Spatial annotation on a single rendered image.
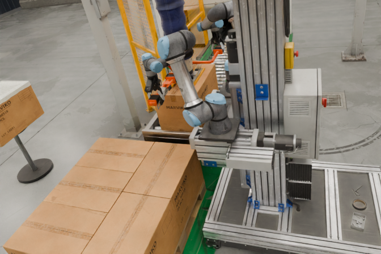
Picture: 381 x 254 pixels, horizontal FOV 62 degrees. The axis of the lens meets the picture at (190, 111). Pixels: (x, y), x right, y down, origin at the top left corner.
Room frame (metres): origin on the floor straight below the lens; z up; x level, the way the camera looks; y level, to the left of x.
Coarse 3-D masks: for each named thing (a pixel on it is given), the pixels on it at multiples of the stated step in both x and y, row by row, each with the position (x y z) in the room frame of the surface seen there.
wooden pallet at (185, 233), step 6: (204, 180) 2.14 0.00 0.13; (204, 186) 2.12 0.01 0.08; (198, 192) 2.00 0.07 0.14; (204, 192) 2.10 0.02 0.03; (198, 198) 2.02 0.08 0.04; (198, 204) 1.98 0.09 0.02; (192, 210) 1.83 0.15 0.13; (198, 210) 1.93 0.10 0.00; (192, 216) 1.86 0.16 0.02; (186, 222) 1.71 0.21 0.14; (192, 222) 1.80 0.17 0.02; (186, 228) 1.75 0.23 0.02; (186, 234) 1.66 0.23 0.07; (180, 240) 1.57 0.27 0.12; (186, 240) 1.64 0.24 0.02; (180, 246) 1.55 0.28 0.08; (174, 252) 1.47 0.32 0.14; (180, 252) 1.54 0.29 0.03
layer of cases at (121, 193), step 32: (96, 160) 2.21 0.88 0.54; (128, 160) 2.12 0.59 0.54; (160, 160) 2.04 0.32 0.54; (192, 160) 2.01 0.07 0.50; (64, 192) 1.89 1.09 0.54; (96, 192) 1.82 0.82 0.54; (128, 192) 1.75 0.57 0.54; (160, 192) 1.68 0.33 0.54; (192, 192) 1.90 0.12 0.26; (32, 224) 1.63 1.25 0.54; (64, 224) 1.57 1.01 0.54; (96, 224) 1.51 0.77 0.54; (128, 224) 1.46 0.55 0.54; (160, 224) 1.43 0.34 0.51
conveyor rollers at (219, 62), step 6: (210, 54) 4.04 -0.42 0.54; (222, 54) 3.97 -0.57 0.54; (210, 60) 3.86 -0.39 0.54; (216, 60) 3.82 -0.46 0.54; (222, 60) 3.79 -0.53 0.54; (216, 66) 3.64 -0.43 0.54; (222, 66) 3.60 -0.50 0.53; (216, 72) 3.46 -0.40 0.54; (222, 72) 3.43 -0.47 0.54; (222, 78) 3.26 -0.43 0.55; (222, 84) 3.15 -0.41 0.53; (156, 126) 2.54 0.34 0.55
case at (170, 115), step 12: (204, 72) 2.66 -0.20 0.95; (204, 84) 2.47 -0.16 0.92; (216, 84) 2.75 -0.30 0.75; (168, 96) 2.36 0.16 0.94; (180, 96) 2.31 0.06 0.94; (204, 96) 2.42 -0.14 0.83; (156, 108) 2.42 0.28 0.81; (168, 108) 2.37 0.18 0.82; (180, 108) 2.32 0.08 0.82; (168, 120) 2.38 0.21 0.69; (180, 120) 2.33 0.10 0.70
